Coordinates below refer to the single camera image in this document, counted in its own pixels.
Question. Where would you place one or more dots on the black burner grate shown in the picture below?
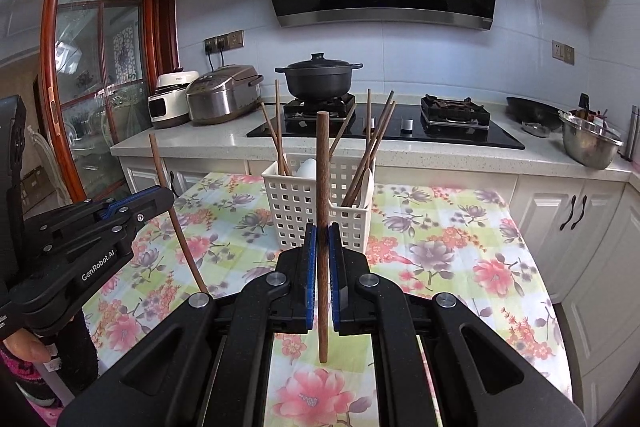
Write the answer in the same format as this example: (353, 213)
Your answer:
(455, 112)
(300, 109)

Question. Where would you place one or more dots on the red wooden glass door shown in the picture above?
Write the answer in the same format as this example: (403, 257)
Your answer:
(100, 57)

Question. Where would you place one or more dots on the white perforated plastic basket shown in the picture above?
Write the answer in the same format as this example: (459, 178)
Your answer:
(290, 217)

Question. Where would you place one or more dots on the white stone kitchen counter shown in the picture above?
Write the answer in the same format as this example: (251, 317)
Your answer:
(210, 137)

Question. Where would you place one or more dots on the slim steel bottle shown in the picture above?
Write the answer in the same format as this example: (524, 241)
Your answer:
(634, 132)

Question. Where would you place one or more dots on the small white cooker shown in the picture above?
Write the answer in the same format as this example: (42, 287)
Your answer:
(167, 107)

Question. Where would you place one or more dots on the black wok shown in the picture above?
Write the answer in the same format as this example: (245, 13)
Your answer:
(535, 109)

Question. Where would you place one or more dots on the person's left hand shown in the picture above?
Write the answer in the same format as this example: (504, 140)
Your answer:
(25, 347)

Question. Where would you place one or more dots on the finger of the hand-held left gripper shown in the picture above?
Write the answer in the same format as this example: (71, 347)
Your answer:
(130, 203)
(150, 212)

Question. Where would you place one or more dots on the black glass gas cooktop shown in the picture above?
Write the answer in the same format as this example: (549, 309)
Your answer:
(450, 139)

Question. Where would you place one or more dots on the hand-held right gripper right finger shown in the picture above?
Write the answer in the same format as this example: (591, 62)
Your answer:
(337, 282)

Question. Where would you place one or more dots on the gold wall outlet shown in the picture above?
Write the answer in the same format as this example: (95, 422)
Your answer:
(563, 52)
(232, 39)

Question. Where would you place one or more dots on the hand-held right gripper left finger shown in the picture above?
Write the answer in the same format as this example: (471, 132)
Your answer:
(311, 282)

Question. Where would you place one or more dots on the black lidded cooking pot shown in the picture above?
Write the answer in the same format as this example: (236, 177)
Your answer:
(320, 82)

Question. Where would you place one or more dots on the white ornate chair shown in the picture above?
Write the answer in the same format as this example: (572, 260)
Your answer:
(47, 167)

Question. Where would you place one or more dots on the silver rice cooker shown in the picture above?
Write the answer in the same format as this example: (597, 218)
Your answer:
(220, 97)

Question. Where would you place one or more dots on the floral plastic tablecloth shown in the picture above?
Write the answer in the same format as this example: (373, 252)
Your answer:
(450, 257)

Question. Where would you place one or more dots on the small grey dish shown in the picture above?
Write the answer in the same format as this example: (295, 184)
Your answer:
(535, 129)

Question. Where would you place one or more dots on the large steel mixing bowl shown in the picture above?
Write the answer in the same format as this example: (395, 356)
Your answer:
(590, 147)

